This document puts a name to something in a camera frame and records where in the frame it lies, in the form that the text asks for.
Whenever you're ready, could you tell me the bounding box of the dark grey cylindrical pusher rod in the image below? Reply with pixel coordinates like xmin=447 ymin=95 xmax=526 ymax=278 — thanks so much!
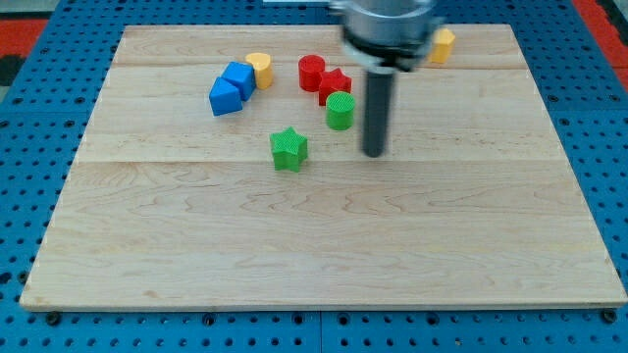
xmin=362 ymin=70 xmax=395 ymax=158

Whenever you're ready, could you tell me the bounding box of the yellow hexagon block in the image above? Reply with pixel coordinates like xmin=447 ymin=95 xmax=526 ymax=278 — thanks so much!
xmin=429 ymin=27 xmax=456 ymax=64

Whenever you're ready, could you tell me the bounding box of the wooden board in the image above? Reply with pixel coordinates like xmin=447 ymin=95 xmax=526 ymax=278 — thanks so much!
xmin=21 ymin=25 xmax=627 ymax=312

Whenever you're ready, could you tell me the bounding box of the red star block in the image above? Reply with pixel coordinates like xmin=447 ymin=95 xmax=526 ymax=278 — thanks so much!
xmin=318 ymin=68 xmax=352 ymax=106

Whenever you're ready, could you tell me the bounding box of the green cylinder block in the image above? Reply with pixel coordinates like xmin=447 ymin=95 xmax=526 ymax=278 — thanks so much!
xmin=326 ymin=91 xmax=355 ymax=130

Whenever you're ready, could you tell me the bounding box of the red cylinder block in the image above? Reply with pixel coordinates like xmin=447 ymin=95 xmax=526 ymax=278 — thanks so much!
xmin=297 ymin=54 xmax=326 ymax=92

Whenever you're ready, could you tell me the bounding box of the green star block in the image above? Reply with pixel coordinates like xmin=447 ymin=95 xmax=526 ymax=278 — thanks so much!
xmin=270 ymin=126 xmax=308 ymax=173

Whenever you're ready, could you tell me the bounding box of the yellow heart block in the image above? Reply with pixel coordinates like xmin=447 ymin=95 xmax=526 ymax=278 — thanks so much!
xmin=245 ymin=52 xmax=274 ymax=89

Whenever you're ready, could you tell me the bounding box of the blue cube block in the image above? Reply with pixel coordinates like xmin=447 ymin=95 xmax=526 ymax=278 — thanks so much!
xmin=222 ymin=62 xmax=256 ymax=101

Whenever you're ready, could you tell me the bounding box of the blue triangle block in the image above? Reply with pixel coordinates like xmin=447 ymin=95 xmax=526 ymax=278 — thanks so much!
xmin=208 ymin=77 xmax=242 ymax=117

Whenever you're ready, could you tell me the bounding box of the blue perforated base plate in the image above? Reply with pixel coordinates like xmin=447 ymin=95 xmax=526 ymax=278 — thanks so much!
xmin=1 ymin=0 xmax=627 ymax=352

